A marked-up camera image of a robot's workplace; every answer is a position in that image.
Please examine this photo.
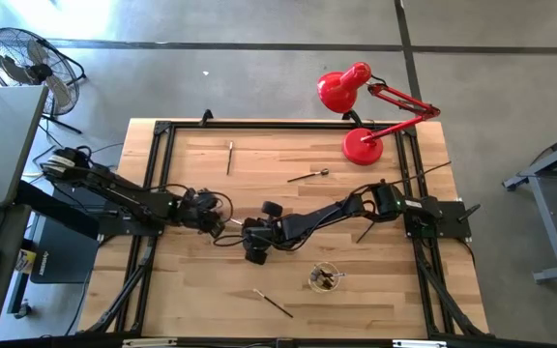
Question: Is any black makeup brush pale tip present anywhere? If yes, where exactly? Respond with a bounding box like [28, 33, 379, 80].
[251, 287, 295, 320]

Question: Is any thin black makeup brush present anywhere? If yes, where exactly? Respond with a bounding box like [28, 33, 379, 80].
[319, 268, 337, 292]

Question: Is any large fluffy powder brush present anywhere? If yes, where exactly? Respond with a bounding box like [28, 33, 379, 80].
[308, 266, 331, 290]

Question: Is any black floor fan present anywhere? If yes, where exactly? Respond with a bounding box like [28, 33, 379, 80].
[0, 26, 88, 136]

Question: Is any black box white logo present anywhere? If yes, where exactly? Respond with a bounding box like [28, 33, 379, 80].
[29, 212, 100, 285]

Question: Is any black desk foot beam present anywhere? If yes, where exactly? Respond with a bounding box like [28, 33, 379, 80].
[15, 179, 104, 242]

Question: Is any black makeup brush dark head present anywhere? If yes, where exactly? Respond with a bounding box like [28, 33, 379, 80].
[286, 167, 331, 184]

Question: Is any red desk lamp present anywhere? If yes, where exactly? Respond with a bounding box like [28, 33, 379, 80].
[315, 61, 442, 167]

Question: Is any black aluminium table frame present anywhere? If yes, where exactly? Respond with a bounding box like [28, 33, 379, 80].
[77, 119, 491, 339]

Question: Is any black desk caster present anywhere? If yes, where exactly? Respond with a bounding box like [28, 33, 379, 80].
[14, 299, 34, 321]

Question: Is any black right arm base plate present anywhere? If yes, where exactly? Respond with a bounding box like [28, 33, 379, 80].
[402, 195, 474, 242]

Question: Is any grey metal table frame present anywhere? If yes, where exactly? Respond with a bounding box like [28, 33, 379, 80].
[502, 123, 557, 285]

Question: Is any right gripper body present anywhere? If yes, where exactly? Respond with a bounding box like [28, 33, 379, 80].
[242, 216, 284, 252]

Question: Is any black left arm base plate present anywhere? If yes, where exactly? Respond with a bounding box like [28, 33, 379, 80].
[95, 196, 169, 239]

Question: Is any yellow white card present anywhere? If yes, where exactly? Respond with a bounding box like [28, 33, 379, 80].
[15, 247, 39, 276]

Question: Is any silver aluminium bar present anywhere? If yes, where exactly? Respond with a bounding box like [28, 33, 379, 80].
[393, 338, 448, 348]
[122, 338, 179, 348]

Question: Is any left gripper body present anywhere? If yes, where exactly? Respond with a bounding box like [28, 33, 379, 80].
[176, 187, 226, 233]

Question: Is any black lever handle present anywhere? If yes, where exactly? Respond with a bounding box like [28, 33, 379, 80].
[455, 203, 483, 224]

